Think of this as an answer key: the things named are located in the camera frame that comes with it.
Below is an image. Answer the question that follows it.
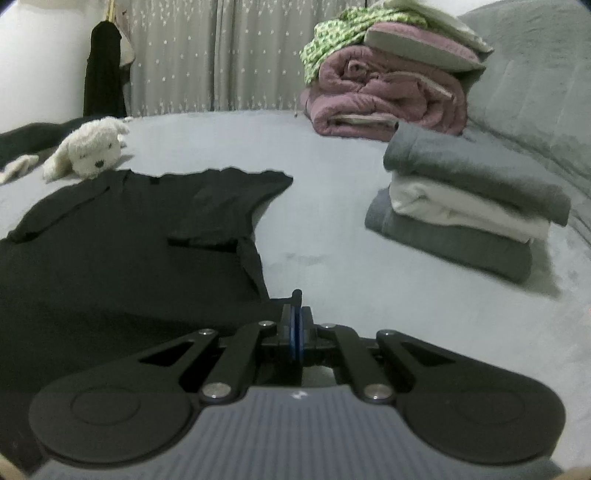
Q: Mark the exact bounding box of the black t-shirt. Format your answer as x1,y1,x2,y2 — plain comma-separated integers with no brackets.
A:
1,168,293,470

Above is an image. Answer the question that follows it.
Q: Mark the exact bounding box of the folded white shirt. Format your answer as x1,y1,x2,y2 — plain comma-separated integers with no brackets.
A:
389,173,550,243

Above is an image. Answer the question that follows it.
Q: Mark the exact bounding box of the top folded grey shirt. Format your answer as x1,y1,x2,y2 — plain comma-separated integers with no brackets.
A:
384,122,572,226

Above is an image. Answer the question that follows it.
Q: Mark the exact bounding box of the folded pink quilt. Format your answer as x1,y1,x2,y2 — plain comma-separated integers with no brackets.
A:
301,46,467,142

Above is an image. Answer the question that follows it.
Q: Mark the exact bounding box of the white plush dog toy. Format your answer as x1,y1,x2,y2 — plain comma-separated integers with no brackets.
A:
42,117,129,182

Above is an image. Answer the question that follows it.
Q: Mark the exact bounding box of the grey dotted curtain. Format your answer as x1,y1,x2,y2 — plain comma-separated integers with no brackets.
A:
117,1,352,117

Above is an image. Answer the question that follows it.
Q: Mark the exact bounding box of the white cloth by black garment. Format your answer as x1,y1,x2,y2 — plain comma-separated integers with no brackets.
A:
0,154,39,185

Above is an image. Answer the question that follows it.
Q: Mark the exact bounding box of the black garment on bed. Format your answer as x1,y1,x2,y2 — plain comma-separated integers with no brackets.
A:
0,115,101,169

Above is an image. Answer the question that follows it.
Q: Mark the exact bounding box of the green patterned cloth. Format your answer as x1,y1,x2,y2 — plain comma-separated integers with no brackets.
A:
300,7,429,85

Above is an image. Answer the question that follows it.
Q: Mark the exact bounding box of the pink grey pillow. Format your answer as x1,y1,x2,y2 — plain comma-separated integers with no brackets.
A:
363,22,485,73

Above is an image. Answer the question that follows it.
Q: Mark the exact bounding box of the hanging black coat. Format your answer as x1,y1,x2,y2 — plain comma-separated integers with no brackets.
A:
83,20,127,118

